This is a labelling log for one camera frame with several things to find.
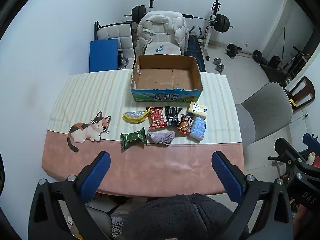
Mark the blue mat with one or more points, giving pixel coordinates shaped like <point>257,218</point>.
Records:
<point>103,55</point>

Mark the white padded black-framed chair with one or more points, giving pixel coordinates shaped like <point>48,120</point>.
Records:
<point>115,32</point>

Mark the blue tissue pack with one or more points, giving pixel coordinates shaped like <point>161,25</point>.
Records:
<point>198,128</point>

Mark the orange panda snack packet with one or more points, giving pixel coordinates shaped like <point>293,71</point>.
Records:
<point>185,125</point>

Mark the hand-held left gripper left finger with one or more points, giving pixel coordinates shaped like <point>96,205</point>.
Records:
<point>100,166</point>

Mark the barbell with black plates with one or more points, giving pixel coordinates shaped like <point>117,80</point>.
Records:
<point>222,22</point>

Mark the brown wooden chair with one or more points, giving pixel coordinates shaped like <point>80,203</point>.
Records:
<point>303,85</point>

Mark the yellow silver banana-shaped pouch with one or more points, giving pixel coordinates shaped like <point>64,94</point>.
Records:
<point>136,118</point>

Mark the small blue packet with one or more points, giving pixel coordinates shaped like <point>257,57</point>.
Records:
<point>159,48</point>

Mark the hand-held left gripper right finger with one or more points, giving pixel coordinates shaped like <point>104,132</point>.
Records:
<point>225,172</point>

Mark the red snack packet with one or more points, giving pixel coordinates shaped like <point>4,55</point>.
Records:
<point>157,117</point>

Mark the grey shell chair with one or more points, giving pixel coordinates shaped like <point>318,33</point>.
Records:
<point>265,105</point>

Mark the short barbell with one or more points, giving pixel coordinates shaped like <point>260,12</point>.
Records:
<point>232,50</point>

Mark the black exercise machine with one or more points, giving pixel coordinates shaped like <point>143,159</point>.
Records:
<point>277,65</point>

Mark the white barbell rack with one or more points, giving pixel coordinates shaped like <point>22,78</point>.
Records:
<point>208,40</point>

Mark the person's dark fleece garment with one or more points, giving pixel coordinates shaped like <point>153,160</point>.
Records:
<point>180,217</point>

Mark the cardboard box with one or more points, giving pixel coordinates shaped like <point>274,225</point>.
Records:
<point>160,80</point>

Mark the chrome dumbbell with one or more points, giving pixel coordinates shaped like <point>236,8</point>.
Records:
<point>220,68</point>
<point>217,61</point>

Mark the white puffer jacket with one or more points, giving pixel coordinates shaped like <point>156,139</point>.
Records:
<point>160,27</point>

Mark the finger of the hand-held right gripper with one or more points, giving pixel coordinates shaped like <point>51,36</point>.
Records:
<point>311,141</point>
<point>285,147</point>

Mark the black blue weight bench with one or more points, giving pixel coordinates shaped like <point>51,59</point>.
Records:
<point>193,47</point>

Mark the black snack packet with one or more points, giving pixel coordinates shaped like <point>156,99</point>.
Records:
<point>172,116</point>

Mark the beige padded chair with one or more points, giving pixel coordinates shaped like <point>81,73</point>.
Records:
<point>170,48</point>

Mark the green snack packet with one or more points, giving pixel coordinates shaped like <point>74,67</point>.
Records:
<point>132,138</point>

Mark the yellow tissue pack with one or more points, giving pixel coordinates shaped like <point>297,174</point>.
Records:
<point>197,108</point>

